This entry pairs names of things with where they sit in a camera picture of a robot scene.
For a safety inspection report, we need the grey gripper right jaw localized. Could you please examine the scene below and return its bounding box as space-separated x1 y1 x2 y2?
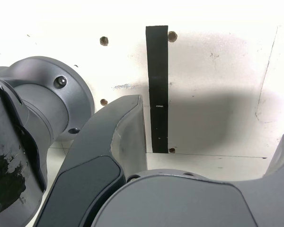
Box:
91 127 284 227

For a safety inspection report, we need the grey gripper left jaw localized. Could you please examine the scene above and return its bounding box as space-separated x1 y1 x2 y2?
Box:
35 94 148 227

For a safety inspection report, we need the black tape strip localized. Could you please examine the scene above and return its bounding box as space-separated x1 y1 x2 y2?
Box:
145 24 169 154

